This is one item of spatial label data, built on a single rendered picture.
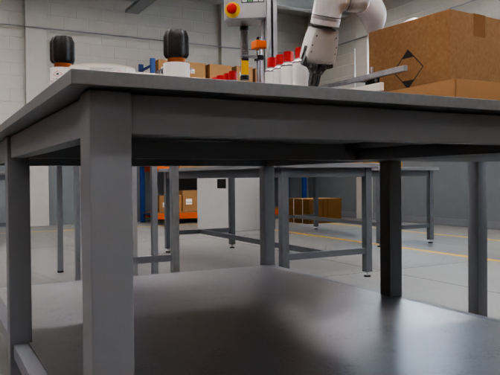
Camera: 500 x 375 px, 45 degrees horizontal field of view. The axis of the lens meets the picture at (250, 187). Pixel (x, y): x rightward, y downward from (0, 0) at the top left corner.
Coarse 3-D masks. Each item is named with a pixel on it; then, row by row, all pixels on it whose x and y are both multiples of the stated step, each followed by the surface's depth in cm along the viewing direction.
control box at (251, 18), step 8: (224, 0) 233; (232, 0) 232; (240, 0) 231; (264, 0) 230; (224, 8) 233; (240, 8) 231; (248, 8) 231; (256, 8) 230; (264, 8) 230; (224, 16) 233; (232, 16) 232; (240, 16) 231; (248, 16) 231; (256, 16) 231; (264, 16) 230; (232, 24) 237; (240, 24) 237; (248, 24) 238; (256, 24) 238
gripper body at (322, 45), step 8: (312, 32) 173; (320, 32) 173; (328, 32) 174; (336, 32) 175; (304, 40) 176; (312, 40) 173; (320, 40) 174; (328, 40) 175; (336, 40) 176; (304, 48) 177; (312, 48) 174; (320, 48) 175; (328, 48) 176; (336, 48) 178; (312, 56) 175; (320, 56) 176; (328, 56) 177; (328, 64) 179
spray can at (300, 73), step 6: (300, 48) 186; (294, 60) 187; (300, 60) 186; (294, 66) 187; (300, 66) 186; (294, 72) 187; (300, 72) 186; (306, 72) 186; (294, 78) 187; (300, 78) 186; (306, 78) 186; (294, 84) 187; (300, 84) 186; (306, 84) 186
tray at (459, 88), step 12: (432, 84) 121; (444, 84) 118; (456, 84) 116; (468, 84) 117; (480, 84) 119; (492, 84) 120; (456, 96) 116; (468, 96) 117; (480, 96) 119; (492, 96) 120
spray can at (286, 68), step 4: (284, 52) 193; (288, 52) 192; (292, 52) 193; (284, 56) 193; (288, 56) 192; (292, 56) 193; (284, 60) 193; (288, 60) 192; (292, 60) 193; (284, 64) 192; (288, 64) 191; (284, 68) 192; (288, 68) 191; (284, 72) 192; (288, 72) 191; (284, 76) 192; (288, 76) 191; (284, 80) 192; (288, 80) 191; (288, 84) 191
